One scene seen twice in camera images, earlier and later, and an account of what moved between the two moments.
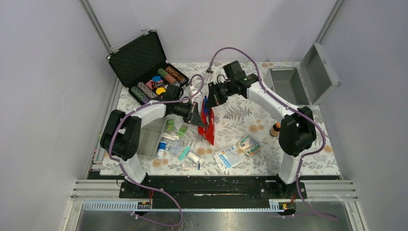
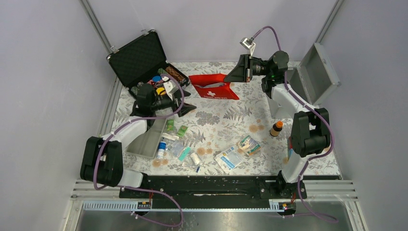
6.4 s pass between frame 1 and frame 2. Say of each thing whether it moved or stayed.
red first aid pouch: moved
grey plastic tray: stayed
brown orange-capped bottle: stayed
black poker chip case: stayed
